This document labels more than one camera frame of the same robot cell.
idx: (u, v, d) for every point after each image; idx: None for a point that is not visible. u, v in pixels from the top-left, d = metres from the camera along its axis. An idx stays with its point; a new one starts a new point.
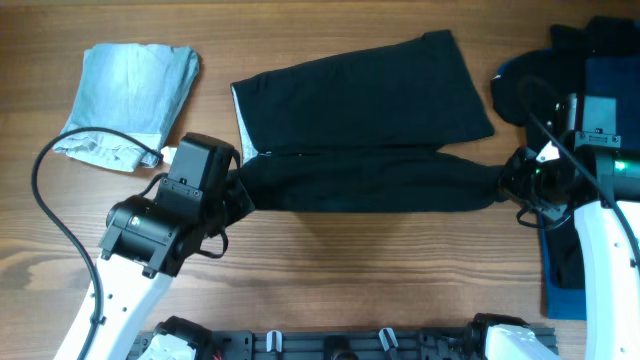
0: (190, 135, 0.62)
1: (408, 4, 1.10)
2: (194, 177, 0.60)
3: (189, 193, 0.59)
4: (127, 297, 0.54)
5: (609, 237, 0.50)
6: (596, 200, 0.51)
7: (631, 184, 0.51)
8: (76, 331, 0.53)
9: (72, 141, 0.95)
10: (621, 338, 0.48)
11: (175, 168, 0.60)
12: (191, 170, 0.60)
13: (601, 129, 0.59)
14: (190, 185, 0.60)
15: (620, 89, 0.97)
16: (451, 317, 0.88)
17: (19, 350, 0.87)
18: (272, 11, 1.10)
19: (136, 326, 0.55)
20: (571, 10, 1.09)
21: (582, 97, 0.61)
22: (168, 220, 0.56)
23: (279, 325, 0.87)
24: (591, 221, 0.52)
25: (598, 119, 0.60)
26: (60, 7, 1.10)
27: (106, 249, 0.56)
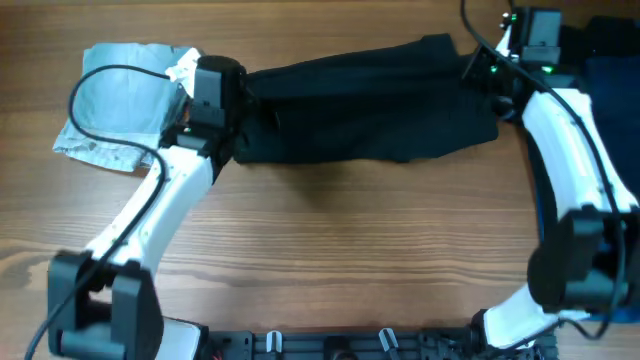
0: (200, 61, 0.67)
1: (408, 5, 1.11)
2: (216, 100, 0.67)
3: (213, 114, 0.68)
4: (183, 166, 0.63)
5: (552, 110, 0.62)
6: (535, 93, 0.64)
7: (559, 82, 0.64)
8: (145, 190, 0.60)
9: (73, 141, 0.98)
10: (581, 171, 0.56)
11: (198, 93, 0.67)
12: (212, 94, 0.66)
13: (545, 43, 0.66)
14: (213, 106, 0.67)
15: (624, 87, 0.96)
16: (452, 317, 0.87)
17: (18, 350, 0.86)
18: (272, 11, 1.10)
19: (183, 196, 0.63)
20: (570, 10, 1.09)
21: (533, 11, 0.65)
22: (207, 135, 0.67)
23: (279, 325, 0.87)
24: (535, 108, 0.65)
25: (545, 32, 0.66)
26: (61, 8, 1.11)
27: (165, 143, 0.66)
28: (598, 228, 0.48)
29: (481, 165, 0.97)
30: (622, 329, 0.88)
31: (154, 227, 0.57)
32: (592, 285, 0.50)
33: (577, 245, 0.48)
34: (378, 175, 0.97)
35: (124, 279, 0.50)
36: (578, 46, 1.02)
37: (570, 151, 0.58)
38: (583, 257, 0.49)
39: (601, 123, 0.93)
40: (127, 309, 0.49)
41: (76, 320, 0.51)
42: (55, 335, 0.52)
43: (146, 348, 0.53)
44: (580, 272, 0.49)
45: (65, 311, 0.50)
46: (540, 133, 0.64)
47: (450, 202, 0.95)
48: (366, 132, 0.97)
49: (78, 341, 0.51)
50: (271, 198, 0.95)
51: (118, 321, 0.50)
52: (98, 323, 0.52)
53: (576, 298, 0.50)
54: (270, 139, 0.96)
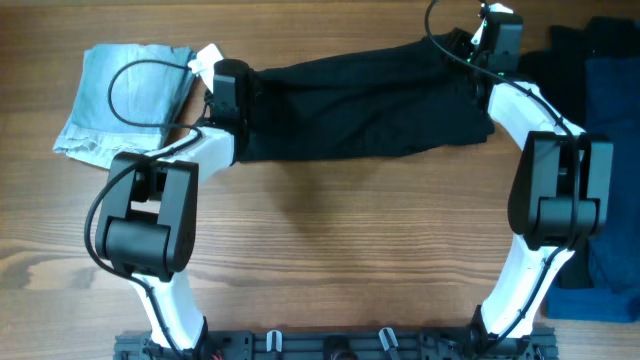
0: (216, 66, 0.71)
1: (408, 5, 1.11)
2: (232, 101, 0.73)
3: (231, 111, 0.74)
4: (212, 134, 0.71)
5: (509, 93, 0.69)
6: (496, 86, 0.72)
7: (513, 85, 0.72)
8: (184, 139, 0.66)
9: (73, 141, 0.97)
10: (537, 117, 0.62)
11: (216, 95, 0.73)
12: (229, 96, 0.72)
13: (508, 51, 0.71)
14: (230, 107, 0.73)
15: (622, 89, 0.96)
16: (451, 317, 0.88)
17: (19, 350, 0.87)
18: (272, 11, 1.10)
19: (212, 157, 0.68)
20: (570, 11, 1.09)
21: (500, 25, 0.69)
22: (227, 129, 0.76)
23: (279, 325, 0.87)
24: (496, 98, 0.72)
25: (509, 43, 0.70)
26: (61, 8, 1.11)
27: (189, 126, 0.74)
28: (552, 144, 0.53)
29: (481, 165, 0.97)
30: (622, 329, 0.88)
31: (196, 153, 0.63)
32: (559, 202, 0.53)
33: (539, 159, 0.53)
34: (378, 175, 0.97)
35: (176, 166, 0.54)
36: (577, 47, 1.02)
37: (525, 107, 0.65)
38: (549, 172, 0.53)
39: (600, 126, 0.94)
40: (175, 194, 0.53)
41: (127, 207, 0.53)
42: (102, 227, 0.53)
43: (184, 247, 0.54)
44: (547, 187, 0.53)
45: (118, 195, 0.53)
46: (504, 114, 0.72)
47: (450, 201, 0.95)
48: (367, 130, 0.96)
49: (122, 232, 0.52)
50: (271, 198, 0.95)
51: (165, 206, 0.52)
52: (143, 218, 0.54)
53: (547, 213, 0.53)
54: (272, 139, 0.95)
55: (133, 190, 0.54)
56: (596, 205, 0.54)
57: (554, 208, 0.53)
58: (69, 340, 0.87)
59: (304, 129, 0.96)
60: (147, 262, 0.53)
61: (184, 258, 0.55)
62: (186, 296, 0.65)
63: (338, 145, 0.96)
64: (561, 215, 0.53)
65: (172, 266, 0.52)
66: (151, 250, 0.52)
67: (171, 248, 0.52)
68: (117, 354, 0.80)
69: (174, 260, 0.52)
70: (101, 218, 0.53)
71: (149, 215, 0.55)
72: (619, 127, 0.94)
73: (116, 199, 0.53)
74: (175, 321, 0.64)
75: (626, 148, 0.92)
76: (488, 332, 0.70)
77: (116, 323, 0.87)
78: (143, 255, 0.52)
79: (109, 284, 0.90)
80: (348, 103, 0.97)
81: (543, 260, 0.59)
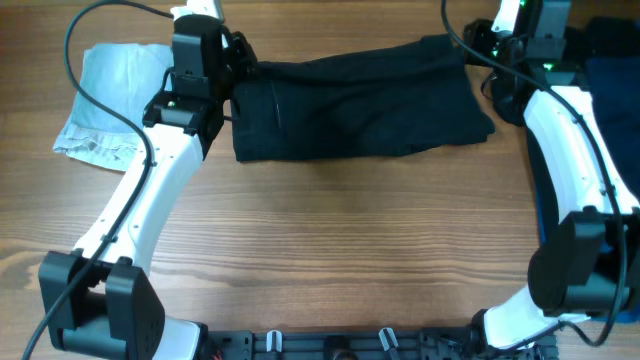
0: (177, 27, 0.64)
1: (407, 6, 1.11)
2: (197, 67, 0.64)
3: (197, 82, 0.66)
4: (171, 149, 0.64)
5: (552, 108, 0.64)
6: (538, 91, 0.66)
7: (560, 80, 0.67)
8: (133, 174, 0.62)
9: (73, 141, 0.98)
10: (583, 171, 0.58)
11: (178, 62, 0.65)
12: (191, 61, 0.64)
13: (550, 36, 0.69)
14: (196, 74, 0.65)
15: (623, 89, 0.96)
16: (452, 317, 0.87)
17: (16, 350, 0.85)
18: (272, 12, 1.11)
19: (175, 177, 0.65)
20: (570, 10, 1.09)
21: (541, 5, 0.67)
22: (192, 109, 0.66)
23: (279, 325, 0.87)
24: (536, 108, 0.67)
25: (552, 27, 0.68)
26: (63, 9, 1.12)
27: (149, 119, 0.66)
28: (597, 230, 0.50)
29: (481, 165, 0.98)
30: (621, 329, 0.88)
31: (146, 218, 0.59)
32: (593, 286, 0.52)
33: (580, 247, 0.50)
34: (378, 175, 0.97)
35: (116, 278, 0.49)
36: (578, 46, 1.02)
37: (572, 151, 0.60)
38: (586, 261, 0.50)
39: (602, 124, 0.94)
40: (119, 308, 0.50)
41: (73, 319, 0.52)
42: (55, 334, 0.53)
43: (149, 336, 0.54)
44: (581, 276, 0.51)
45: (62, 312, 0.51)
46: (541, 134, 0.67)
47: (450, 201, 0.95)
48: (369, 128, 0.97)
49: (79, 337, 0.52)
50: (271, 198, 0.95)
51: (115, 319, 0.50)
52: (98, 318, 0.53)
53: (579, 299, 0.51)
54: (274, 134, 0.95)
55: (74, 305, 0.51)
56: (631, 291, 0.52)
57: (586, 291, 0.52)
58: None
59: (305, 126, 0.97)
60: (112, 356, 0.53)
61: (152, 340, 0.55)
62: (175, 335, 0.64)
63: (338, 144, 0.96)
64: (595, 297, 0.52)
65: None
66: (114, 349, 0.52)
67: (132, 351, 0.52)
68: None
69: (136, 357, 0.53)
70: (51, 329, 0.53)
71: (101, 310, 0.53)
72: (620, 125, 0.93)
73: (61, 315, 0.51)
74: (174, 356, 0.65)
75: (630, 144, 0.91)
76: (488, 345, 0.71)
77: None
78: (106, 354, 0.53)
79: None
80: (349, 103, 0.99)
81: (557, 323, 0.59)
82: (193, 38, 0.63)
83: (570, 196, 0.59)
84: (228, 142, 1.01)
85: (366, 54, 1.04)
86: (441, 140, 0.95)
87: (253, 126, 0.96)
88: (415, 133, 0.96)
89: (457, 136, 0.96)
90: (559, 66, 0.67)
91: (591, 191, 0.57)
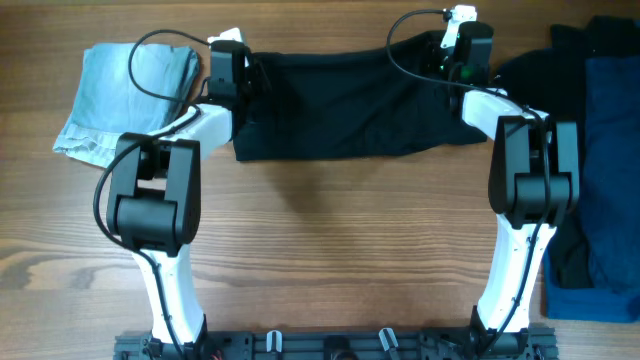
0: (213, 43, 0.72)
1: (408, 4, 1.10)
2: (229, 75, 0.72)
3: (229, 87, 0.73)
4: (215, 110, 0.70)
5: (475, 96, 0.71)
6: (468, 92, 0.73)
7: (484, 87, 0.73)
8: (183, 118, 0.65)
9: (73, 141, 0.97)
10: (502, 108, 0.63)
11: (214, 71, 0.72)
12: (225, 71, 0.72)
13: (479, 62, 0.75)
14: (228, 82, 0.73)
15: (621, 91, 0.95)
16: (451, 317, 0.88)
17: (18, 350, 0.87)
18: (272, 11, 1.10)
19: (216, 130, 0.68)
20: (571, 11, 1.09)
21: (469, 40, 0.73)
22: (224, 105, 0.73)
23: (279, 325, 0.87)
24: (468, 105, 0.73)
25: (480, 52, 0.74)
26: (61, 7, 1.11)
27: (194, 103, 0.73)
28: (523, 126, 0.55)
29: (481, 165, 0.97)
30: (622, 329, 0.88)
31: (196, 130, 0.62)
32: (535, 182, 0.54)
33: (511, 143, 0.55)
34: (378, 175, 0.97)
35: (180, 145, 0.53)
36: (578, 46, 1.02)
37: (492, 103, 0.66)
38: (520, 154, 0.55)
39: (601, 125, 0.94)
40: (181, 170, 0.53)
41: (135, 184, 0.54)
42: (112, 206, 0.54)
43: (190, 221, 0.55)
44: (522, 166, 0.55)
45: (125, 174, 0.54)
46: (475, 119, 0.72)
47: (450, 201, 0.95)
48: (367, 128, 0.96)
49: (133, 208, 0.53)
50: (271, 198, 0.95)
51: (171, 180, 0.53)
52: (149, 196, 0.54)
53: (521, 195, 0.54)
54: (271, 139, 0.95)
55: (139, 168, 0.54)
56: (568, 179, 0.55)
57: (531, 188, 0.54)
58: (69, 340, 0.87)
59: (304, 128, 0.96)
60: (156, 235, 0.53)
61: (192, 230, 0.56)
62: (189, 286, 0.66)
63: (338, 144, 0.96)
64: (539, 193, 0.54)
65: (181, 237, 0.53)
66: (163, 221, 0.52)
67: (180, 222, 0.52)
68: (117, 355, 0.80)
69: (183, 234, 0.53)
70: (110, 195, 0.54)
71: (155, 192, 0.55)
72: (617, 127, 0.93)
73: (124, 177, 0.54)
74: (179, 309, 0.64)
75: (623, 147, 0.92)
76: (486, 328, 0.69)
77: (116, 324, 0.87)
78: (154, 227, 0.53)
79: (109, 285, 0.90)
80: (349, 102, 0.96)
81: (527, 239, 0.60)
82: (226, 54, 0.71)
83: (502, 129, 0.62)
84: None
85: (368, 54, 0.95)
86: (437, 139, 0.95)
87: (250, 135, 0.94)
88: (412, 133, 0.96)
89: (455, 134, 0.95)
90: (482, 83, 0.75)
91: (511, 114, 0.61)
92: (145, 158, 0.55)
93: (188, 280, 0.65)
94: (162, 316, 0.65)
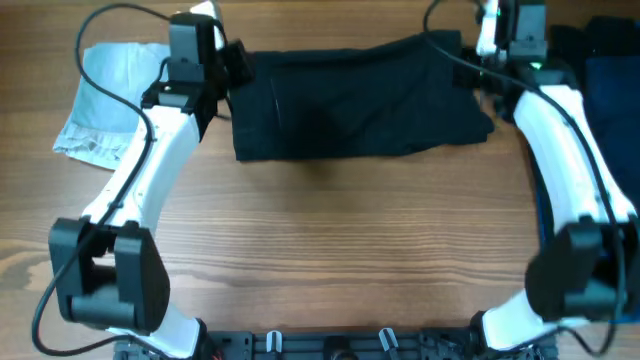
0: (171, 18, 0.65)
1: (407, 4, 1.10)
2: (193, 55, 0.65)
3: (193, 70, 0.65)
4: (168, 124, 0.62)
5: (542, 109, 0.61)
6: (526, 93, 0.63)
7: (546, 81, 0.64)
8: (131, 152, 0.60)
9: (73, 141, 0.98)
10: (577, 170, 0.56)
11: (174, 49, 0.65)
12: (189, 48, 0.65)
13: (532, 36, 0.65)
14: (192, 62, 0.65)
15: (621, 90, 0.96)
16: (451, 317, 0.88)
17: (18, 350, 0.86)
18: (272, 10, 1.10)
19: (175, 151, 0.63)
20: (571, 10, 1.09)
21: (518, 7, 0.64)
22: (188, 92, 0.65)
23: (279, 325, 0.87)
24: (528, 113, 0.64)
25: (529, 27, 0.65)
26: (60, 7, 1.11)
27: (148, 102, 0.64)
28: (598, 237, 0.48)
29: (481, 165, 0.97)
30: (622, 329, 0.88)
31: (149, 186, 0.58)
32: (588, 297, 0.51)
33: (578, 262, 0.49)
34: (378, 175, 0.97)
35: (126, 236, 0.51)
36: (578, 46, 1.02)
37: (564, 150, 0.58)
38: (580, 276, 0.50)
39: (601, 124, 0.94)
40: (131, 270, 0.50)
41: (83, 287, 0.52)
42: (65, 303, 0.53)
43: (154, 307, 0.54)
44: (581, 282, 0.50)
45: (71, 278, 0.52)
46: (533, 135, 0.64)
47: (451, 201, 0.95)
48: (367, 127, 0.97)
49: (87, 305, 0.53)
50: (271, 198, 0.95)
51: (125, 282, 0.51)
52: (107, 285, 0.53)
53: (569, 305, 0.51)
54: (271, 137, 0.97)
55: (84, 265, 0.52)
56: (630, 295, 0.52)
57: (582, 299, 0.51)
58: (70, 340, 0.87)
59: (305, 127, 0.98)
60: (118, 325, 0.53)
61: (158, 312, 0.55)
62: (176, 321, 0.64)
63: (339, 144, 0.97)
64: (595, 303, 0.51)
65: (144, 326, 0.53)
66: (122, 315, 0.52)
67: (141, 318, 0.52)
68: (117, 355, 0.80)
69: (142, 325, 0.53)
70: (59, 296, 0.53)
71: (108, 278, 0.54)
72: (618, 127, 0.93)
73: (69, 278, 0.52)
74: (172, 345, 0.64)
75: (623, 146, 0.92)
76: (489, 347, 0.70)
77: None
78: (112, 319, 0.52)
79: None
80: (350, 102, 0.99)
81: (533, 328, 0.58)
82: (188, 27, 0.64)
83: (568, 199, 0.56)
84: (226, 141, 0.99)
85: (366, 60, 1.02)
86: (437, 138, 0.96)
87: (250, 133, 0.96)
88: (412, 132, 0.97)
89: (454, 133, 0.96)
90: (547, 66, 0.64)
91: (585, 192, 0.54)
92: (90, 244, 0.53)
93: (173, 316, 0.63)
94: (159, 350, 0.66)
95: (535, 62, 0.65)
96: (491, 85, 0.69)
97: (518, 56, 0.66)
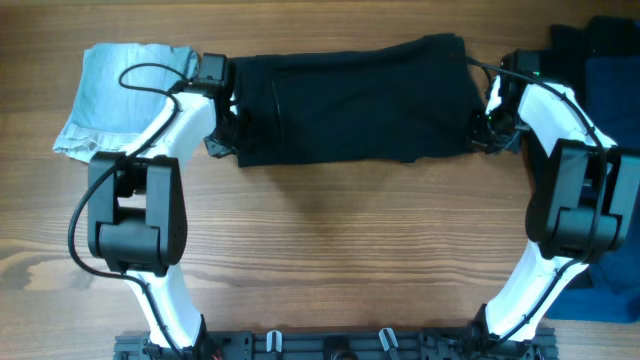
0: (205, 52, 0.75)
1: (408, 4, 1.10)
2: (218, 73, 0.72)
3: (215, 83, 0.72)
4: (193, 101, 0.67)
5: (539, 92, 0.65)
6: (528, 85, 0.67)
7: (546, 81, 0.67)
8: (160, 117, 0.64)
9: (73, 141, 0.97)
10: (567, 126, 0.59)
11: (200, 71, 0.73)
12: (214, 69, 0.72)
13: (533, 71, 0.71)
14: (216, 79, 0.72)
15: (620, 92, 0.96)
16: (451, 317, 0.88)
17: (18, 350, 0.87)
18: (272, 11, 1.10)
19: (197, 125, 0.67)
20: (570, 10, 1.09)
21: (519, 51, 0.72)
22: (207, 86, 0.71)
23: (279, 325, 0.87)
24: (529, 107, 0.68)
25: (533, 62, 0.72)
26: (61, 7, 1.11)
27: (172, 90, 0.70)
28: (580, 154, 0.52)
29: (481, 165, 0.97)
30: (622, 329, 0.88)
31: (175, 138, 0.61)
32: (580, 216, 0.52)
33: (565, 171, 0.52)
34: (378, 175, 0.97)
35: (156, 163, 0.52)
36: (578, 46, 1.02)
37: (557, 114, 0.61)
38: (567, 193, 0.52)
39: (602, 125, 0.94)
40: (161, 188, 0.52)
41: (113, 209, 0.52)
42: (93, 228, 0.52)
43: (176, 240, 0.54)
44: (568, 199, 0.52)
45: (103, 200, 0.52)
46: (532, 115, 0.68)
47: (451, 201, 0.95)
48: (365, 129, 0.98)
49: (115, 233, 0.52)
50: (272, 198, 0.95)
51: (153, 202, 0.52)
52: (132, 216, 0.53)
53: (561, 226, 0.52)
54: (270, 139, 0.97)
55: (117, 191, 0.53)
56: (617, 222, 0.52)
57: (574, 220, 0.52)
58: (70, 339, 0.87)
59: (304, 131, 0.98)
60: (140, 256, 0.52)
61: (178, 249, 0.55)
62: (182, 295, 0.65)
63: (338, 146, 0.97)
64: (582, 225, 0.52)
65: (165, 253, 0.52)
66: (146, 236, 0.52)
67: (165, 241, 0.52)
68: (117, 355, 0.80)
69: (167, 252, 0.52)
70: (90, 221, 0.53)
71: (137, 211, 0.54)
72: (616, 128, 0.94)
73: (101, 201, 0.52)
74: (174, 320, 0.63)
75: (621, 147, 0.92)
76: (489, 333, 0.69)
77: (117, 323, 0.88)
78: (137, 245, 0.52)
79: (109, 284, 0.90)
80: (349, 105, 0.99)
81: (555, 270, 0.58)
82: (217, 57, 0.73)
83: None
84: None
85: (365, 64, 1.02)
86: (435, 139, 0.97)
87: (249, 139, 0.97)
88: (411, 134, 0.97)
89: (452, 134, 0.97)
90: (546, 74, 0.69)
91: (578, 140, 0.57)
92: (122, 176, 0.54)
93: (181, 287, 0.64)
94: (157, 326, 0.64)
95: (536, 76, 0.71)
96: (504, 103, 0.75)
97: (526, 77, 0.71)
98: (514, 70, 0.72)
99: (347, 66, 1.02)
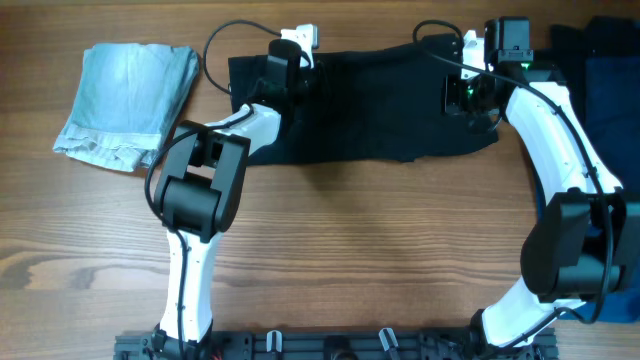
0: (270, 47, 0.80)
1: (407, 4, 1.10)
2: (282, 80, 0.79)
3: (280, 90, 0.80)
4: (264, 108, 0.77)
5: (532, 102, 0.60)
6: (517, 87, 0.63)
7: (537, 79, 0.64)
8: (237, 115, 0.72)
9: (73, 141, 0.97)
10: (564, 155, 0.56)
11: (267, 75, 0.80)
12: (279, 75, 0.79)
13: (518, 46, 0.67)
14: (280, 84, 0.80)
15: (621, 90, 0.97)
16: (452, 317, 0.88)
17: (18, 350, 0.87)
18: (272, 11, 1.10)
19: (263, 130, 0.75)
20: (571, 10, 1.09)
21: (502, 21, 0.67)
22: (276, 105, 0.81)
23: (279, 325, 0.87)
24: (517, 109, 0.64)
25: (519, 37, 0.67)
26: (61, 7, 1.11)
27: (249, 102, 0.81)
28: (584, 211, 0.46)
29: (481, 165, 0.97)
30: (622, 329, 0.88)
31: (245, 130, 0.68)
32: (582, 267, 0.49)
33: (567, 229, 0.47)
34: (377, 175, 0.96)
35: (232, 139, 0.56)
36: (578, 46, 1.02)
37: (553, 135, 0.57)
38: (572, 249, 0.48)
39: (601, 124, 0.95)
40: (230, 163, 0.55)
41: (186, 169, 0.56)
42: (163, 183, 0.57)
43: (230, 210, 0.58)
44: (571, 257, 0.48)
45: (179, 159, 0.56)
46: (522, 120, 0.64)
47: (450, 201, 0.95)
48: (365, 130, 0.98)
49: (181, 190, 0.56)
50: (271, 198, 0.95)
51: (221, 174, 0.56)
52: (197, 182, 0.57)
53: (565, 280, 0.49)
54: None
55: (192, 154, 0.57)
56: (621, 269, 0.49)
57: (577, 272, 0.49)
58: (70, 339, 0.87)
59: (303, 131, 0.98)
60: (199, 219, 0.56)
61: (230, 218, 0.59)
62: (209, 280, 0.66)
63: (338, 147, 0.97)
64: (585, 276, 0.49)
65: (222, 222, 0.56)
66: (205, 205, 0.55)
67: (221, 210, 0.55)
68: (117, 355, 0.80)
69: (222, 221, 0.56)
70: (162, 175, 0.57)
71: (201, 179, 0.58)
72: (617, 127, 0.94)
73: (176, 161, 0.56)
74: (195, 301, 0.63)
75: (621, 146, 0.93)
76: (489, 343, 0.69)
77: (117, 324, 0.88)
78: (196, 208, 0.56)
79: (109, 284, 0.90)
80: (347, 105, 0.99)
81: (552, 308, 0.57)
82: (282, 60, 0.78)
83: (558, 187, 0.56)
84: None
85: (364, 65, 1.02)
86: (436, 139, 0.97)
87: None
88: (411, 133, 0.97)
89: (452, 133, 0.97)
90: (536, 66, 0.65)
91: (573, 175, 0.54)
92: (198, 146, 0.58)
93: (209, 274, 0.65)
94: (176, 305, 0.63)
95: (524, 63, 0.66)
96: (487, 86, 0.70)
97: (510, 60, 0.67)
98: (500, 47, 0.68)
99: (345, 67, 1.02)
